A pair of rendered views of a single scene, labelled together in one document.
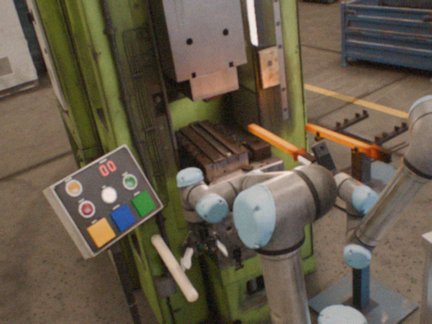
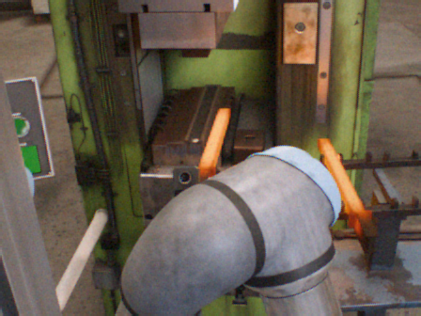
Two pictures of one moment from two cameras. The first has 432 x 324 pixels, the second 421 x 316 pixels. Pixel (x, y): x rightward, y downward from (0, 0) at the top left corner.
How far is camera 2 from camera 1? 1.09 m
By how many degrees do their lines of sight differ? 26
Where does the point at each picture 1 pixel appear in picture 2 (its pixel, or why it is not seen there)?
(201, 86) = (155, 28)
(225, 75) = (194, 22)
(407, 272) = not seen: outside the picture
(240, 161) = not seen: hidden behind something
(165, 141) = (126, 94)
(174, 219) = (129, 199)
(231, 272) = not seen: hidden behind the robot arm
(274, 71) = (305, 41)
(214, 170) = (165, 155)
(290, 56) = (345, 27)
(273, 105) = (301, 94)
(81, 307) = (68, 255)
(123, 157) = (23, 93)
